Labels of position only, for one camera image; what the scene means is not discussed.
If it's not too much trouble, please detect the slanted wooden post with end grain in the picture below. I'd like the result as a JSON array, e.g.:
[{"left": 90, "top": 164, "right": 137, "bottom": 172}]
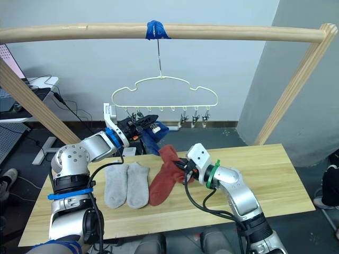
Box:
[{"left": 253, "top": 23, "right": 339, "bottom": 146}]

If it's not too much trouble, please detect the bystander grey shoe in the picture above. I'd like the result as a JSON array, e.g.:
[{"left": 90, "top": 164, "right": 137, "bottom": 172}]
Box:
[{"left": 0, "top": 168, "right": 19, "bottom": 202}]

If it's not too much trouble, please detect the red sock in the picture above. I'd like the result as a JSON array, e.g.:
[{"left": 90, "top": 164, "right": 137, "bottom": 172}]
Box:
[{"left": 148, "top": 144, "right": 196, "bottom": 207}]

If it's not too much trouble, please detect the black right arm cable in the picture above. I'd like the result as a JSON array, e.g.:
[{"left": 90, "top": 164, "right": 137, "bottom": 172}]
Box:
[{"left": 183, "top": 169, "right": 248, "bottom": 254}]

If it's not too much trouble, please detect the pink screen monitor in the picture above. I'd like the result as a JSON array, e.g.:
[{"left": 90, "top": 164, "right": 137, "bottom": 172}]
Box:
[{"left": 0, "top": 43, "right": 26, "bottom": 80}]

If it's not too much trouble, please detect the white side desk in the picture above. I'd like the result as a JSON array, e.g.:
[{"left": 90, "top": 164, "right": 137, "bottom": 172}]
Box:
[{"left": 0, "top": 76, "right": 60, "bottom": 124}]

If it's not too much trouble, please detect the dark blue sock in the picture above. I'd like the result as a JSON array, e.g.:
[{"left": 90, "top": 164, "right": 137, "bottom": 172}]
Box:
[{"left": 139, "top": 121, "right": 170, "bottom": 157}]

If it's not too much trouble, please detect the cream cloud-shaped clip hanger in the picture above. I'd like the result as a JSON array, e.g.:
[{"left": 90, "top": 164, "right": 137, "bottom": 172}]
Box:
[{"left": 111, "top": 38, "right": 220, "bottom": 113}]

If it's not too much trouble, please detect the blue cable tie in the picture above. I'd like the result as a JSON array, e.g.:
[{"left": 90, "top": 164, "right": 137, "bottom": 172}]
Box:
[{"left": 47, "top": 187, "right": 94, "bottom": 201}]

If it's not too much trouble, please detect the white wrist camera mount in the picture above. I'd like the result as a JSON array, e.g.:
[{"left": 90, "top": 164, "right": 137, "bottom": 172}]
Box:
[
  {"left": 186, "top": 143, "right": 213, "bottom": 184},
  {"left": 103, "top": 103, "right": 130, "bottom": 148}
]

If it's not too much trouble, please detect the seated bystander in black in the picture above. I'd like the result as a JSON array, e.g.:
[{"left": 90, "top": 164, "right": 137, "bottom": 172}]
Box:
[{"left": 313, "top": 152, "right": 339, "bottom": 211}]

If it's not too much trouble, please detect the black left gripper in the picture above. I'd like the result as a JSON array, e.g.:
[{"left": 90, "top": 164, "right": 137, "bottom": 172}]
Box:
[{"left": 118, "top": 114, "right": 159, "bottom": 141}]

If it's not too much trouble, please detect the dark rounded grey shape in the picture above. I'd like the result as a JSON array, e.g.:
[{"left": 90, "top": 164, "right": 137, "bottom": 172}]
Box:
[
  {"left": 200, "top": 228, "right": 237, "bottom": 254},
  {"left": 133, "top": 233, "right": 167, "bottom": 254}
]

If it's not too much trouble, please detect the round wooden rail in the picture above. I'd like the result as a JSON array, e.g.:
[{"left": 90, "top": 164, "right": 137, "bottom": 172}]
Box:
[{"left": 0, "top": 23, "right": 327, "bottom": 44}]

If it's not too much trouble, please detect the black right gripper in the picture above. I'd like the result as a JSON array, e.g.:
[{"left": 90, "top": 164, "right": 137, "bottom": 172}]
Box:
[{"left": 174, "top": 157, "right": 199, "bottom": 184}]

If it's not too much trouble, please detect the grey perforated board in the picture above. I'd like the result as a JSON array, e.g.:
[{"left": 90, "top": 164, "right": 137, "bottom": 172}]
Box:
[{"left": 0, "top": 123, "right": 32, "bottom": 166}]

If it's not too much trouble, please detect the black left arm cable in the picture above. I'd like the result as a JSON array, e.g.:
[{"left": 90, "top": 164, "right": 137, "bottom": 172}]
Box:
[{"left": 88, "top": 147, "right": 126, "bottom": 254}]

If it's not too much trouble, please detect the blue tape wrap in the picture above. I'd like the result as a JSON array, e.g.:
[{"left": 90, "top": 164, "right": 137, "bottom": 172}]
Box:
[{"left": 145, "top": 20, "right": 172, "bottom": 41}]

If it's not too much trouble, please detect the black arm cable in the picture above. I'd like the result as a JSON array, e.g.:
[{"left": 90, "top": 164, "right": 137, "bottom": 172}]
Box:
[
  {"left": 183, "top": 169, "right": 248, "bottom": 254},
  {"left": 88, "top": 147, "right": 126, "bottom": 254}
]

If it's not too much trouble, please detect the green cable tie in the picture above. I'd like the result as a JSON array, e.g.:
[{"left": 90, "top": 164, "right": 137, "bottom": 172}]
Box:
[{"left": 206, "top": 159, "right": 222, "bottom": 189}]

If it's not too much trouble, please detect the white T-shaped stand base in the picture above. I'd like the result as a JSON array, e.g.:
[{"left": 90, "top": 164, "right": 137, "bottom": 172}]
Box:
[{"left": 32, "top": 136, "right": 58, "bottom": 166}]

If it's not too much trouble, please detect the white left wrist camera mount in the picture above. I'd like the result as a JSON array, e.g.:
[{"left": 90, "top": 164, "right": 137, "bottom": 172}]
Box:
[{"left": 103, "top": 103, "right": 130, "bottom": 148}]

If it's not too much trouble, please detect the grey ankle sock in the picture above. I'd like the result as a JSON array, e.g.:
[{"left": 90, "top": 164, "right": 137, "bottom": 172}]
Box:
[
  {"left": 127, "top": 161, "right": 151, "bottom": 210},
  {"left": 104, "top": 163, "right": 129, "bottom": 210}
]

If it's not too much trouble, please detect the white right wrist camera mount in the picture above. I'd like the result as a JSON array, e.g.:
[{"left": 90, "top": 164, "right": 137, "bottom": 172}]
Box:
[{"left": 186, "top": 143, "right": 213, "bottom": 184}]

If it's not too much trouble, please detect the black floor cable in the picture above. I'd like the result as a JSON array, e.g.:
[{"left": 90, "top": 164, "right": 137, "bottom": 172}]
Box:
[{"left": 28, "top": 75, "right": 94, "bottom": 138}]

